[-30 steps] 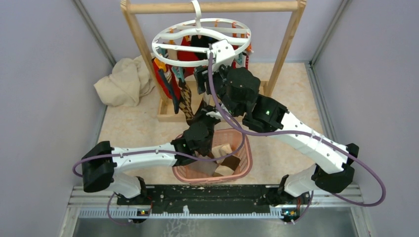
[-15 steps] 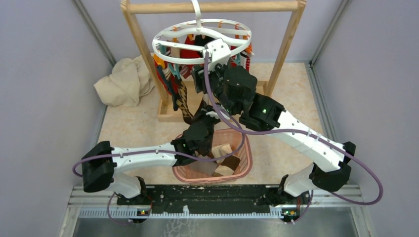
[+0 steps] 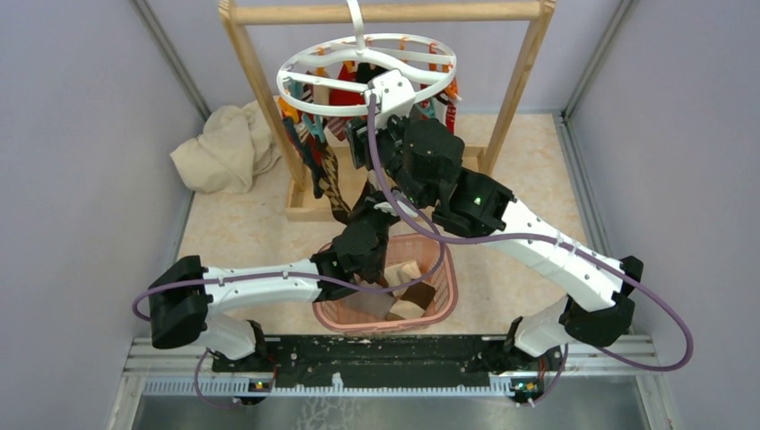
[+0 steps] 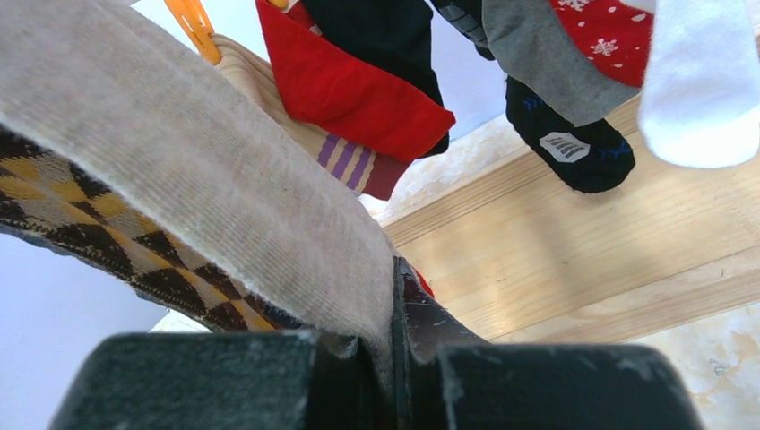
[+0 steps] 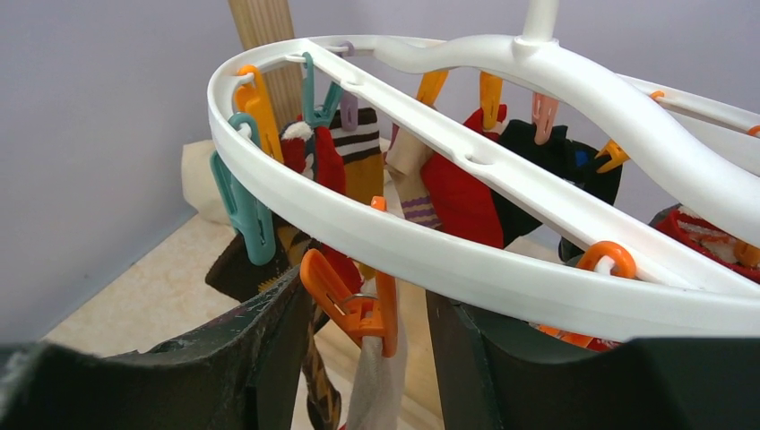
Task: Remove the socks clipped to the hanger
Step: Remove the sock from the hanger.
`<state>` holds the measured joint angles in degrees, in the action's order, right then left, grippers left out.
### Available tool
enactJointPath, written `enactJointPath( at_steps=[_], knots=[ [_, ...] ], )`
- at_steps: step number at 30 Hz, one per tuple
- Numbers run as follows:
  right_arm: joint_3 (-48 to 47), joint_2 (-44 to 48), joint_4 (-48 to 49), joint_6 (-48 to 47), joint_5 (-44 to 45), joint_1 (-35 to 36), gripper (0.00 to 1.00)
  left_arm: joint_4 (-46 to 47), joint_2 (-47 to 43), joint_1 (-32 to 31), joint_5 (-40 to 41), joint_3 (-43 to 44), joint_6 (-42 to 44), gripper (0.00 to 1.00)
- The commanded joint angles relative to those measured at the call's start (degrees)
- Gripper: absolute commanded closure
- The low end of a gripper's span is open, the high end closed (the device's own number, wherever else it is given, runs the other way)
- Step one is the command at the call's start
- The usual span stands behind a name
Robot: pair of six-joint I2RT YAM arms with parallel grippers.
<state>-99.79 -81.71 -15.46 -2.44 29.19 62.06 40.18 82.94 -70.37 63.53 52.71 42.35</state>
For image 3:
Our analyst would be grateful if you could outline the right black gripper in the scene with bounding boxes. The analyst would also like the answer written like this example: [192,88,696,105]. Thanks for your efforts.
[343,105,430,211]

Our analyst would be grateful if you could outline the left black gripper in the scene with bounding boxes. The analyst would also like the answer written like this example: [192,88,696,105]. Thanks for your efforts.
[349,181,402,279]

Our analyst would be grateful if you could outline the grey sock with striped cuff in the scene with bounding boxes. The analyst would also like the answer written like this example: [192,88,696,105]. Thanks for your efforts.
[339,291,395,320]

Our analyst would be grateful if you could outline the brown yellow argyle sock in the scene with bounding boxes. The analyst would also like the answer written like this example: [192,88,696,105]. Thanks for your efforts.
[282,114,350,224]

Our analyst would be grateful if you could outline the beige brown sock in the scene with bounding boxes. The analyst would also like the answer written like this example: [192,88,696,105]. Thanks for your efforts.
[384,261,436,322]

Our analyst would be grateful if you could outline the pink plastic laundry basket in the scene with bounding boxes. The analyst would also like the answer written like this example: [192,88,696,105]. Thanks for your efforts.
[313,234,459,334]

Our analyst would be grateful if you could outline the wooden hanger rack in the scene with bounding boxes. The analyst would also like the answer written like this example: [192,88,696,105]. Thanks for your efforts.
[219,1,556,222]

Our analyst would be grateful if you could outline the red patterned sock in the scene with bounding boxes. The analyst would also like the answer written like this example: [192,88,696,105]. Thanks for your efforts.
[442,90,459,133]

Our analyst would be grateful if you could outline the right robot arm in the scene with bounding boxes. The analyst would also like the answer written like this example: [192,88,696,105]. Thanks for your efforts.
[346,116,643,369]

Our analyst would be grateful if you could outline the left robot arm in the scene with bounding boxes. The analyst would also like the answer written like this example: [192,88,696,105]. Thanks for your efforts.
[146,192,400,371]

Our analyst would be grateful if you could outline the white round clip hanger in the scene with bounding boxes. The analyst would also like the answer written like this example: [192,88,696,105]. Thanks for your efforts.
[276,1,461,117]

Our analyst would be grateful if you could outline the beige crumpled cloth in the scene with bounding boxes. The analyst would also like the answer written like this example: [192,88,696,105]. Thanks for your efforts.
[170,100,281,194]

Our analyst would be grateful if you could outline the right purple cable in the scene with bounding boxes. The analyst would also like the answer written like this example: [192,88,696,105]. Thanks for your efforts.
[366,94,695,410]

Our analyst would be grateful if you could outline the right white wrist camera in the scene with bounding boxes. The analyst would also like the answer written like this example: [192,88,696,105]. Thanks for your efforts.
[363,69,416,129]

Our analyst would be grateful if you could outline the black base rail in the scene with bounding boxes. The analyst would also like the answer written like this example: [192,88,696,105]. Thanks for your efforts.
[123,335,639,399]

